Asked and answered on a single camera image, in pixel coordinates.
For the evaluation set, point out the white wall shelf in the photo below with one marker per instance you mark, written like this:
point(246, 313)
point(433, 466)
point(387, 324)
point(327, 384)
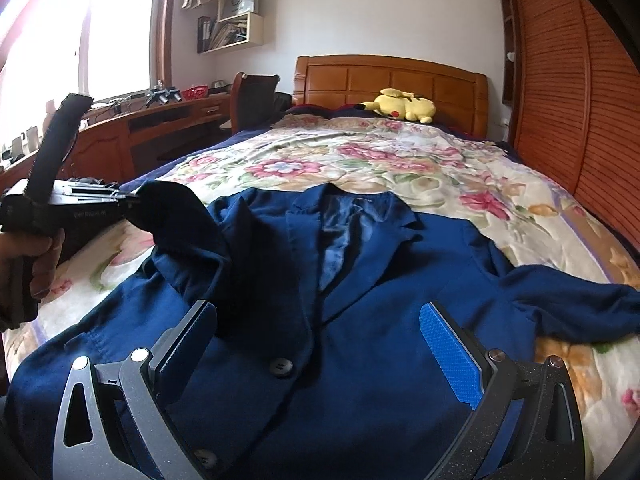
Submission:
point(235, 15)

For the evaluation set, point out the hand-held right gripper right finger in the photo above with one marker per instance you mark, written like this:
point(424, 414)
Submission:
point(450, 355)

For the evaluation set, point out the red basket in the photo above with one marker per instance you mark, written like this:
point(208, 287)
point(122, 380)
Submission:
point(195, 92)

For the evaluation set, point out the wooden louvered wardrobe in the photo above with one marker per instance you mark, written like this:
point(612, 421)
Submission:
point(550, 85)

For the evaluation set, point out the person's left hand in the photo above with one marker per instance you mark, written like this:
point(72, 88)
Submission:
point(47, 262)

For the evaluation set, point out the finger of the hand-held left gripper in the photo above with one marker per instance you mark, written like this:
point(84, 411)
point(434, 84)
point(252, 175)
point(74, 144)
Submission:
point(130, 199)

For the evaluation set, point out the yellow plush toy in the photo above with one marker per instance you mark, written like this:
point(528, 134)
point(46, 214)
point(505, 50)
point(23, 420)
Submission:
point(400, 102)

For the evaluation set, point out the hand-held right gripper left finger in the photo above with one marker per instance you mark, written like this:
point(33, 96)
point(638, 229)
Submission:
point(187, 355)

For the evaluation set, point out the dark wooden chair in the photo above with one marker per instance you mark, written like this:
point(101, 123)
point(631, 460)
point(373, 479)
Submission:
point(252, 100)

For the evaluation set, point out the floral quilt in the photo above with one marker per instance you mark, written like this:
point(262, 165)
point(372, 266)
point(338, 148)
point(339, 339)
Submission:
point(400, 160)

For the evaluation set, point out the wooden desk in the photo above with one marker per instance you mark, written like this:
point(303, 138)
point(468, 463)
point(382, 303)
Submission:
point(150, 125)

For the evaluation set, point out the wooden bed headboard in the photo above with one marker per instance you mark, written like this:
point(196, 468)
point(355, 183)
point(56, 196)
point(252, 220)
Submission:
point(350, 80)

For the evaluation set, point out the bright window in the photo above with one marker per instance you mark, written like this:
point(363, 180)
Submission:
point(115, 25)

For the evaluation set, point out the navy blue jacket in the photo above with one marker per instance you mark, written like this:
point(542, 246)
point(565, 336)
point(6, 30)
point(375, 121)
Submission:
point(350, 340)

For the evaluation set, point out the dark twin-lens gadget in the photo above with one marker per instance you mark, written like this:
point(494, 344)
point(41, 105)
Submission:
point(162, 96)

